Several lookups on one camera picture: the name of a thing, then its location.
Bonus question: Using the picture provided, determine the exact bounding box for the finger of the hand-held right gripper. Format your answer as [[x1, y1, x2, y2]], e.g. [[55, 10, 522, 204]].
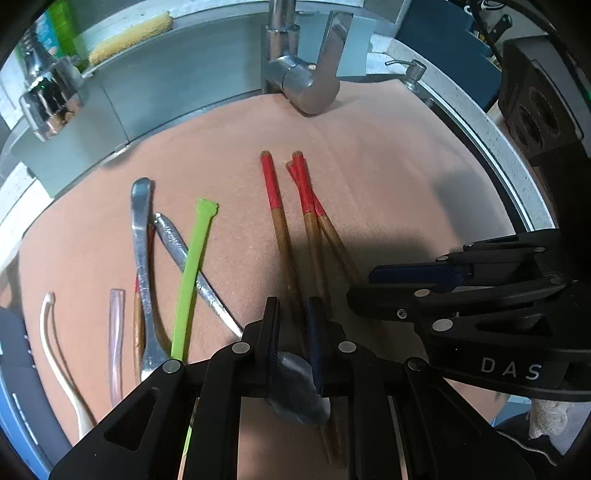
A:
[[346, 274, 574, 352], [368, 228, 563, 294]]

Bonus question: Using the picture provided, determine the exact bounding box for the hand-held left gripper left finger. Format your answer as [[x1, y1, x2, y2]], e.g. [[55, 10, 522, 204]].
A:
[[48, 298, 281, 480]]

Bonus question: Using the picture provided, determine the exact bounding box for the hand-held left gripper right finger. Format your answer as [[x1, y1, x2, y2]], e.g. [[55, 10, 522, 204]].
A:
[[306, 296, 539, 480]]

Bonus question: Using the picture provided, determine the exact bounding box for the silver metal spoon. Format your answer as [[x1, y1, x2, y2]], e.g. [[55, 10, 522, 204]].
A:
[[154, 212, 332, 425]]

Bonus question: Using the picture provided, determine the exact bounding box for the green plastic spoon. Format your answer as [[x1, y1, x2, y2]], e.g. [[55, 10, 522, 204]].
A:
[[170, 198, 219, 460]]

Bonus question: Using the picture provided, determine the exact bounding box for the translucent plastic spoon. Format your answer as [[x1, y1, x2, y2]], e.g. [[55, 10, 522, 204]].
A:
[[108, 288, 126, 408]]

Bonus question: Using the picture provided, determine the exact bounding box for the white ceramic spoon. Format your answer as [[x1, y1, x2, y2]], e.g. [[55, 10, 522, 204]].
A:
[[41, 292, 95, 439]]

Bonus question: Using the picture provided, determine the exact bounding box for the person's right hand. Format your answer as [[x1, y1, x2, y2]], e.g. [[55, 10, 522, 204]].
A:
[[527, 398, 570, 440]]

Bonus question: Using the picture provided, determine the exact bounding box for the person's dark clothing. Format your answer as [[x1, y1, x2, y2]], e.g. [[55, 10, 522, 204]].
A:
[[496, 411, 591, 480]]

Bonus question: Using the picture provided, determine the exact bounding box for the orange mat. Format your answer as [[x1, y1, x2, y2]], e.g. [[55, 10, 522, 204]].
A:
[[16, 78, 522, 480]]

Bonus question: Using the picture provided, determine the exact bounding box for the chrome soap dispenser pump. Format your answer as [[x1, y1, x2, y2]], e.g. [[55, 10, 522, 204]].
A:
[[385, 58, 428, 93]]

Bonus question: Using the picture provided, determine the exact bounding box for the dark blue panel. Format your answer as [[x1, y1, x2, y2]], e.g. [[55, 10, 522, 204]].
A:
[[397, 14, 502, 112]]

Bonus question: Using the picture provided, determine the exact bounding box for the yellow sponge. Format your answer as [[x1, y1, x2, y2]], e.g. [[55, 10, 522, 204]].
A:
[[88, 13, 174, 65]]

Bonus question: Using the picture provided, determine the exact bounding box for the green dish soap bottle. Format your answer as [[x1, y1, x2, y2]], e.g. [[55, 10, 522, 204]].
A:
[[14, 0, 88, 75]]

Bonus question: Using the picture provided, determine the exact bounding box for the black handled knife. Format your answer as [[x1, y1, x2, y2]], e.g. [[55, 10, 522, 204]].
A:
[[480, 14, 514, 44]]

